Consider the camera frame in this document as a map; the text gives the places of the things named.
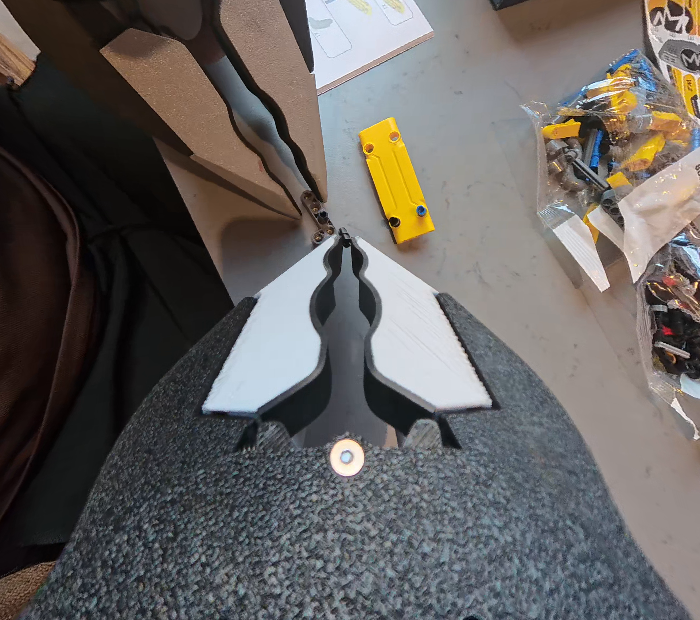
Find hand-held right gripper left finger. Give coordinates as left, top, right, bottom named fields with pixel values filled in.
left=202, top=234, right=342, bottom=421

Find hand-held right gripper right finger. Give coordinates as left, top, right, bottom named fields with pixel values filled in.
left=350, top=236, right=493, bottom=415

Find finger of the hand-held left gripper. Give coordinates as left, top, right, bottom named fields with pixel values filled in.
left=213, top=0, right=329, bottom=206
left=100, top=25, right=303, bottom=220

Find dark grey short beam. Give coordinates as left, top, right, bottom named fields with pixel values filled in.
left=300, top=189, right=336, bottom=246

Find yellow building panel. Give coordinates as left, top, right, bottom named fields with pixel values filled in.
left=358, top=117, right=436, bottom=245

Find grey desk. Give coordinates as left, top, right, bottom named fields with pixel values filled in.
left=155, top=0, right=700, bottom=620

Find white instruction booklet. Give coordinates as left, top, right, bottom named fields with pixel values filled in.
left=284, top=0, right=435, bottom=96

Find person's legs black pants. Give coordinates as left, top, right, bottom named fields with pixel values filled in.
left=0, top=54, right=236, bottom=577

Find person's torso brown sweater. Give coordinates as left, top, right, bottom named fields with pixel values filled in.
left=0, top=144, right=105, bottom=522

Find clear bag black red parts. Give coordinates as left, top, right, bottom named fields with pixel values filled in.
left=637, top=223, right=700, bottom=440

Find clear bag yellow blue parts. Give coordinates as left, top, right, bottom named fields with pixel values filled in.
left=520, top=48, right=700, bottom=292

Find yellow black sticker sheet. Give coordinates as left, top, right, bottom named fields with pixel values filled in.
left=641, top=0, right=700, bottom=134

